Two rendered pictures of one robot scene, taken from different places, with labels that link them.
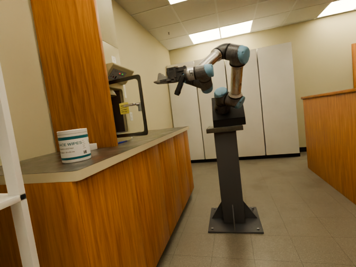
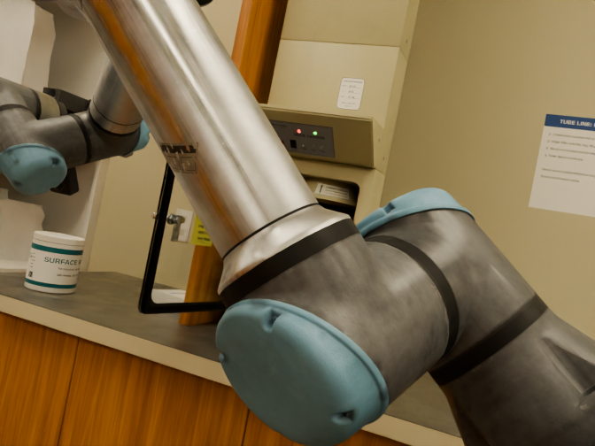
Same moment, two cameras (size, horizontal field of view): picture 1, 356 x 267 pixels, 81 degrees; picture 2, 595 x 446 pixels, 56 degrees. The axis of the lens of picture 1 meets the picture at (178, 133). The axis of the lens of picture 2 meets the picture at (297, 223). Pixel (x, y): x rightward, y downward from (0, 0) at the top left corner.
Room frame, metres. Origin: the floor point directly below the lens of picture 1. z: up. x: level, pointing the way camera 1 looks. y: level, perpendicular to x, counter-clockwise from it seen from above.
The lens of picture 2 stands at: (1.78, -0.93, 1.24)
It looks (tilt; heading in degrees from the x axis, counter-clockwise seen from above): 0 degrees down; 96
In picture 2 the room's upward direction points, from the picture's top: 11 degrees clockwise
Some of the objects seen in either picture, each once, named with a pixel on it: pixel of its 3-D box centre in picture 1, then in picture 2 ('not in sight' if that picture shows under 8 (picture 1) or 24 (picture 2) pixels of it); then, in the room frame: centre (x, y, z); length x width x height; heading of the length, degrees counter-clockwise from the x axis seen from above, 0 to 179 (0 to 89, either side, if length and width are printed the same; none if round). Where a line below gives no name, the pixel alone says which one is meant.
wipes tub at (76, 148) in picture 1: (74, 144); (55, 261); (1.00, 0.50, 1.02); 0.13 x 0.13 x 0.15
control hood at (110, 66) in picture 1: (118, 74); (310, 134); (1.63, 0.39, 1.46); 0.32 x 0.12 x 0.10; 165
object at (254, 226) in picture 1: (229, 175); not in sight; (1.98, -0.45, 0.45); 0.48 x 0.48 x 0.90; 76
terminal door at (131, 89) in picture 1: (125, 107); (203, 228); (1.43, 0.34, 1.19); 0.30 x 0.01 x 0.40; 65
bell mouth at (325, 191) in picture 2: not in sight; (328, 191); (1.69, 0.54, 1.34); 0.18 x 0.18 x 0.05
